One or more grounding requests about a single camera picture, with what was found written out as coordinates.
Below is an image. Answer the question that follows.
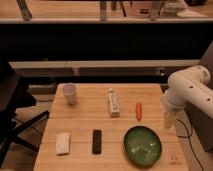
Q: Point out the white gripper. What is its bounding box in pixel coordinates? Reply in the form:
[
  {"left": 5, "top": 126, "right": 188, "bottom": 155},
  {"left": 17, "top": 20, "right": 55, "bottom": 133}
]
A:
[{"left": 161, "top": 90, "right": 183, "bottom": 129}]

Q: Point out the black remote control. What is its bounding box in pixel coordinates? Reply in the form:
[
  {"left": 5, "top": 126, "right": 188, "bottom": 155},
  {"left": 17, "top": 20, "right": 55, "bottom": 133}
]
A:
[{"left": 92, "top": 130, "right": 102, "bottom": 154}]

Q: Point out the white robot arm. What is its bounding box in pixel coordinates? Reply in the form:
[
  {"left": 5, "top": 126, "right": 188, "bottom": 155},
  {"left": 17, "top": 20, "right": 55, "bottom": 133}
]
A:
[{"left": 161, "top": 65, "right": 213, "bottom": 129}]

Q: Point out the black office chair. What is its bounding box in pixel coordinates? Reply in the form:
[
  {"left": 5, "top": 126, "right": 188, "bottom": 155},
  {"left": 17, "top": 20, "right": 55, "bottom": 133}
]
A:
[{"left": 0, "top": 59, "right": 49, "bottom": 167}]

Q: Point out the wooden shelf with items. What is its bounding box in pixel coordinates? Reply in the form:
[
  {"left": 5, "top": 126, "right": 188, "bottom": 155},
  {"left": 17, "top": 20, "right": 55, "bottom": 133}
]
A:
[{"left": 0, "top": 0, "right": 213, "bottom": 24}]

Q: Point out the black cable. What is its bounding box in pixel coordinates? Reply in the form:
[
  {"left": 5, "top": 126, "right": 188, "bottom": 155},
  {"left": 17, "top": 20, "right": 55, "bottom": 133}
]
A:
[{"left": 175, "top": 118, "right": 204, "bottom": 171}]

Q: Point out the green bowl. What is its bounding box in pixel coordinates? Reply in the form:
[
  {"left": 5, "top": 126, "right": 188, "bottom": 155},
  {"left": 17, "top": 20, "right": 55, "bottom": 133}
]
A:
[{"left": 123, "top": 126, "right": 162, "bottom": 167}]

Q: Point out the orange carrot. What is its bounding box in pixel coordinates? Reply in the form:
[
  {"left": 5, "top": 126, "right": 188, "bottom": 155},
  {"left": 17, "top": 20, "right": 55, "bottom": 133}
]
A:
[{"left": 135, "top": 103, "right": 142, "bottom": 121}]

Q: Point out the white paper cup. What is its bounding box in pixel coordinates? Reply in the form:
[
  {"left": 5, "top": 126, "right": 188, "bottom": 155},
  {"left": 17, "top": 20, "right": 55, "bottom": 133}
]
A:
[{"left": 62, "top": 83, "right": 77, "bottom": 105}]

